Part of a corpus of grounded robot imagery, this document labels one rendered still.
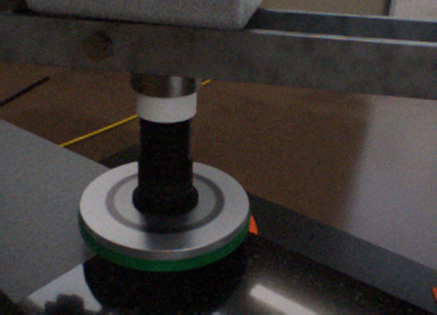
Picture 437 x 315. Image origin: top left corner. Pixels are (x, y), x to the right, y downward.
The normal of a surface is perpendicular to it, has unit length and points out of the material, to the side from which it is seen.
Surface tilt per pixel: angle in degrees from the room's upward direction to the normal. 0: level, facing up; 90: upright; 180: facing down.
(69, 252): 0
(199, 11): 90
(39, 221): 0
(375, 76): 90
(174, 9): 90
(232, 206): 0
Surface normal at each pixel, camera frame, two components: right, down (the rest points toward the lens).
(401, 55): -0.20, 0.44
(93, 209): 0.05, -0.88
